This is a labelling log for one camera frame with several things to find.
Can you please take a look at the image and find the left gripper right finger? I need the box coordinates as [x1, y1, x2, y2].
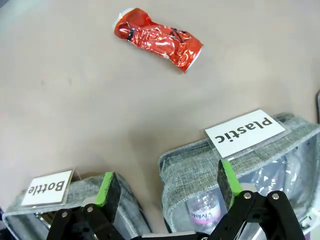
[209, 159, 306, 240]

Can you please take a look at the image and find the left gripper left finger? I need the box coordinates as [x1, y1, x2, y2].
[46, 171, 123, 240]

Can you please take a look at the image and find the clear bottle with pink label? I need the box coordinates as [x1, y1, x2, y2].
[185, 190, 222, 229]

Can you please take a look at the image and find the grey fabric basket labelled Bottle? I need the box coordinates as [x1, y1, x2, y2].
[3, 172, 152, 240]

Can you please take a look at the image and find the grey fabric basket labelled Plastic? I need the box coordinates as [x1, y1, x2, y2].
[157, 113, 320, 234]

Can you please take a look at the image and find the crushed red can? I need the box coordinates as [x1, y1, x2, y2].
[112, 7, 204, 75]

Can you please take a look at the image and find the clear crumpled plastic packaging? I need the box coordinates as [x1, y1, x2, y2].
[247, 147, 320, 226]

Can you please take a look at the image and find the white Plastic label sign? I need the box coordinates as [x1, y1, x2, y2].
[204, 108, 289, 159]

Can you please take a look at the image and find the white Bottle label sign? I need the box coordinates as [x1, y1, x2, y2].
[20, 167, 81, 207]

